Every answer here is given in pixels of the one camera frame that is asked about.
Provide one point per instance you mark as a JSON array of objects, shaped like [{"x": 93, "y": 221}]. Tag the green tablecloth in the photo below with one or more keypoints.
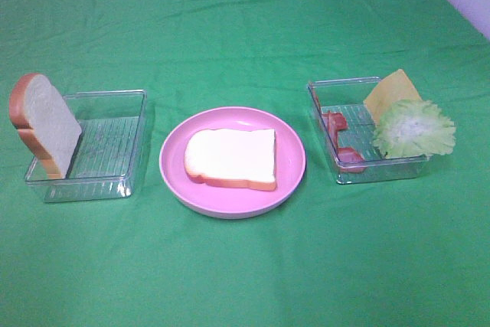
[{"x": 398, "y": 253}]

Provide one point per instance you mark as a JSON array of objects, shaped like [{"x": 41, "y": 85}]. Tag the green lettuce leaf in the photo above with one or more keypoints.
[{"x": 410, "y": 128}]

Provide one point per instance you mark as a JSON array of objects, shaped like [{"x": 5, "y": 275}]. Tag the yellow cheese slice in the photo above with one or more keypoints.
[{"x": 394, "y": 87}]

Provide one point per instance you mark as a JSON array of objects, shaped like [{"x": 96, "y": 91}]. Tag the left clear plastic tray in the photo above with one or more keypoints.
[{"x": 107, "y": 160}]

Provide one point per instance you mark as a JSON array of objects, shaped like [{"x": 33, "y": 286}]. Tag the pink round plate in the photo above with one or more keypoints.
[{"x": 232, "y": 203}]

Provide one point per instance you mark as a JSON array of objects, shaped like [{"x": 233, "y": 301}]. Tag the clear plastic tray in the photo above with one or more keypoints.
[
  {"x": 346, "y": 96},
  {"x": 107, "y": 160}
]

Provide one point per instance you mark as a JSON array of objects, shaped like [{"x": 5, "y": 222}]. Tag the bread slice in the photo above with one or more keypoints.
[
  {"x": 44, "y": 123},
  {"x": 232, "y": 158}
]

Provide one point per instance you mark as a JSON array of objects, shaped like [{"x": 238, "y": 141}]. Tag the right clear plastic tray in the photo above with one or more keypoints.
[{"x": 346, "y": 96}]

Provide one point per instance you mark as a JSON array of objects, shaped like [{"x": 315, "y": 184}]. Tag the bacon strip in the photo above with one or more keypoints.
[
  {"x": 334, "y": 121},
  {"x": 344, "y": 154}
]

